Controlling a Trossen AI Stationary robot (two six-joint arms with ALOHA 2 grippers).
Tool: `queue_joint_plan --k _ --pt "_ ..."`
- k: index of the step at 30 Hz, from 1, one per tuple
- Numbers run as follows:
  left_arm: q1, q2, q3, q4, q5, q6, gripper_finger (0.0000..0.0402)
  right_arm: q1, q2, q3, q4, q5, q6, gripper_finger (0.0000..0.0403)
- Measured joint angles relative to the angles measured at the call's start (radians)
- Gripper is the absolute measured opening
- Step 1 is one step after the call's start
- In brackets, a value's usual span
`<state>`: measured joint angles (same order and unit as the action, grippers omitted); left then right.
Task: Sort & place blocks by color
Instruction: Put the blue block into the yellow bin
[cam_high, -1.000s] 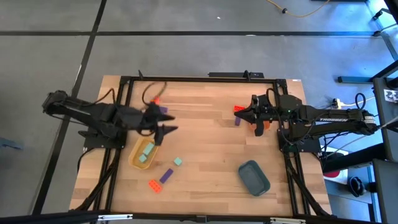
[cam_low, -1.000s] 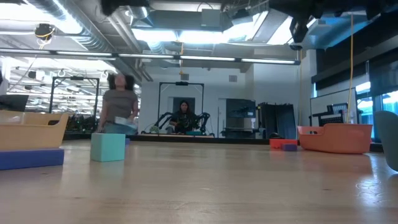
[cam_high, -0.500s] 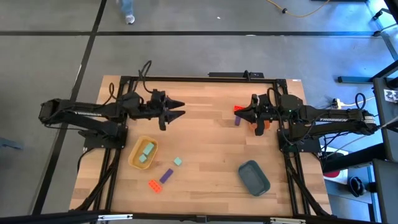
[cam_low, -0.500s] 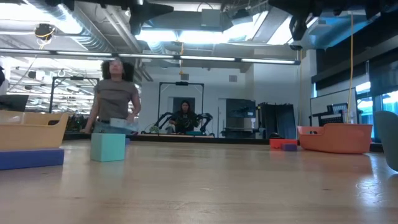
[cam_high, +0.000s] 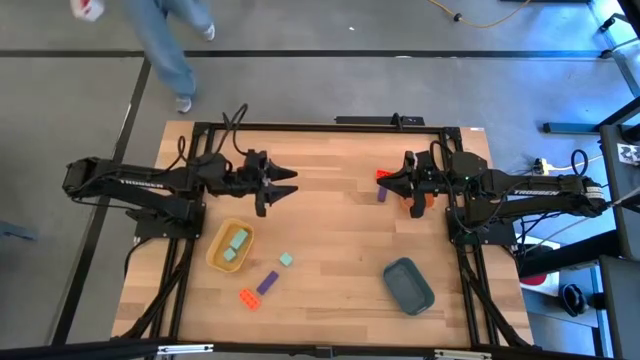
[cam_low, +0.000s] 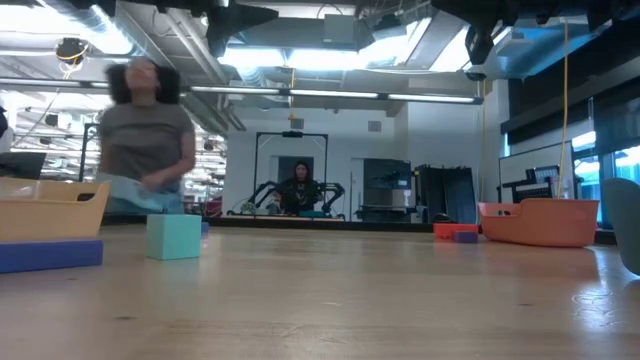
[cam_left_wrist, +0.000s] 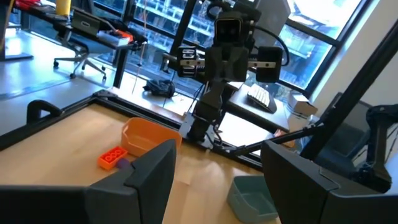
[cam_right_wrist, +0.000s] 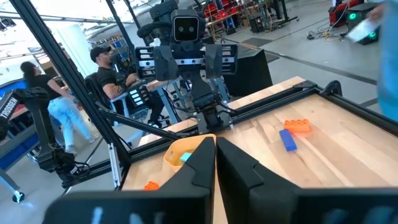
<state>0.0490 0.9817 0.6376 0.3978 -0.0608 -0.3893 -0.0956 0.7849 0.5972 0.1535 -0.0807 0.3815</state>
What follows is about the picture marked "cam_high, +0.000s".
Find dark green plastic basket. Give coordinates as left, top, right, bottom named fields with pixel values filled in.
left=382, top=256, right=436, bottom=317

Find black white marker tag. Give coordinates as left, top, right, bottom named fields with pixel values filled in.
left=617, top=143, right=640, bottom=167

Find wooden bowl with teal blocks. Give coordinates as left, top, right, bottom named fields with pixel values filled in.
left=205, top=217, right=255, bottom=274

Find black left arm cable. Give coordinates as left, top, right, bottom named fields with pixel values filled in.
left=172, top=103, right=251, bottom=174

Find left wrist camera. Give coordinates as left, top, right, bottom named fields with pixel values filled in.
left=243, top=149, right=268, bottom=174

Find red round object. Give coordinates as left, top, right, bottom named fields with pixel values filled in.
left=519, top=272, right=550, bottom=287

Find teal rectangular foam block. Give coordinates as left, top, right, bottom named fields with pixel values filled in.
left=229, top=228, right=250, bottom=251

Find white red package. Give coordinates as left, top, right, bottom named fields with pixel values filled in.
left=69, top=0, right=106, bottom=23

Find person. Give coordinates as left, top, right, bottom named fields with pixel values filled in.
left=119, top=0, right=217, bottom=114

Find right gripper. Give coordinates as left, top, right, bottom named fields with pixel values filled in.
left=377, top=149, right=451, bottom=220

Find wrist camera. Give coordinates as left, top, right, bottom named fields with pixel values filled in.
left=243, top=149, right=268, bottom=174
left=418, top=151, right=441, bottom=174

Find black controller box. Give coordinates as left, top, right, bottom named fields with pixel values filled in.
left=333, top=114, right=426, bottom=127

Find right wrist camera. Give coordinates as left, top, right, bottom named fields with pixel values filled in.
left=418, top=151, right=441, bottom=174

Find black headphones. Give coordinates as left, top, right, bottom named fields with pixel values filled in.
left=559, top=283, right=590, bottom=318

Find black aluminium rig frame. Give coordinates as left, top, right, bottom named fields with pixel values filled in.
left=0, top=121, right=640, bottom=360

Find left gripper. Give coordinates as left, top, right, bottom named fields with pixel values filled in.
left=232, top=160, right=300, bottom=218

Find yellow extension cable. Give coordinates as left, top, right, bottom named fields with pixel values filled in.
left=427, top=0, right=532, bottom=29

